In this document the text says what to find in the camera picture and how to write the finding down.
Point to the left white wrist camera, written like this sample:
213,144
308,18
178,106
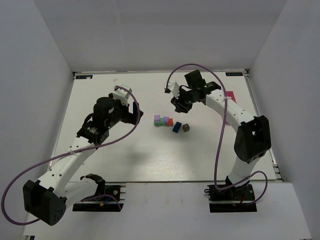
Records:
122,94

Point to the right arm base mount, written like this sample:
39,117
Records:
232,200

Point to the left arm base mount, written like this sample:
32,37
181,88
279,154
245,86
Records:
111,200

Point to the right blue table label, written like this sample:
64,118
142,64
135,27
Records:
234,74

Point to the aluminium table edge rail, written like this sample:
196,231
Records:
264,125

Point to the olive grey wood cube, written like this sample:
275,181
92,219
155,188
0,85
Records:
186,127

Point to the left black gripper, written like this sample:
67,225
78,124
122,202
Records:
132,114

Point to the left blue table label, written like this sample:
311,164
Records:
83,77

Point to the long blue wood block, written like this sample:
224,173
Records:
177,127

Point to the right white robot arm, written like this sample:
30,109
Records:
252,139

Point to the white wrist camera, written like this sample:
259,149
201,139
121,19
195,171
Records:
172,88
122,94

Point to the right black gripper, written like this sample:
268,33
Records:
183,100

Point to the pink plastic box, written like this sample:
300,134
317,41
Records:
231,96

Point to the blue table label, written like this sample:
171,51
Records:
83,77
234,74

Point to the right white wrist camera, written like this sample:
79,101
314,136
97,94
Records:
172,88

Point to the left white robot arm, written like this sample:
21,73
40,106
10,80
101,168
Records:
49,196

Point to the red wood cube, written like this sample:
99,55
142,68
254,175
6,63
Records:
170,122

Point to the green arch wood block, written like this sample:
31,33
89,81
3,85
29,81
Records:
160,122

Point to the purple wood cube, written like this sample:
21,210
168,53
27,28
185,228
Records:
166,119
157,118

